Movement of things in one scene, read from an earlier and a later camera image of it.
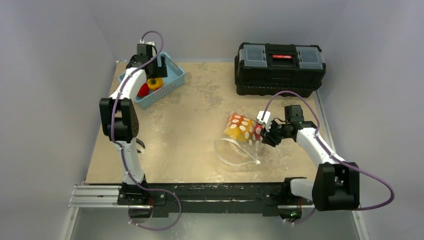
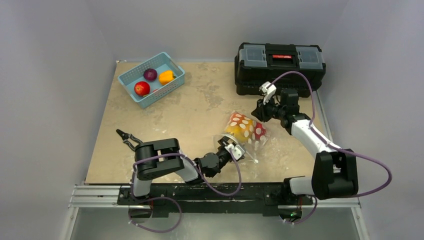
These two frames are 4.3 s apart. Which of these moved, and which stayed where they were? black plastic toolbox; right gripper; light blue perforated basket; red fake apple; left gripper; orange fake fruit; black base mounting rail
Moved: left gripper; right gripper; orange fake fruit
Stayed: light blue perforated basket; black plastic toolbox; red fake apple; black base mounting rail
